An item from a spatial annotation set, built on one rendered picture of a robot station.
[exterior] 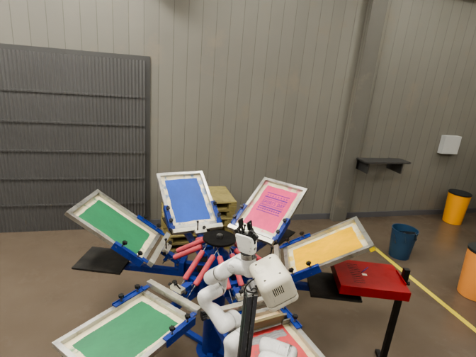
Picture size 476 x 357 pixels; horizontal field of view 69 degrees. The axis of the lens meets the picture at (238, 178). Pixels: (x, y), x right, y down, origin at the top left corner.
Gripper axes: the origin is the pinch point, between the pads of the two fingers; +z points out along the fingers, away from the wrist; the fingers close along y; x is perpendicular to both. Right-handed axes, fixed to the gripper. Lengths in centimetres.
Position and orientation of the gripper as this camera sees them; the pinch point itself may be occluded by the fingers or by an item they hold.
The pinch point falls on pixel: (245, 223)
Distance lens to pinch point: 165.8
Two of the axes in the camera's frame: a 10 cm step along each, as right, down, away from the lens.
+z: -0.9, -9.4, -3.2
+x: 6.3, -3.1, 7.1
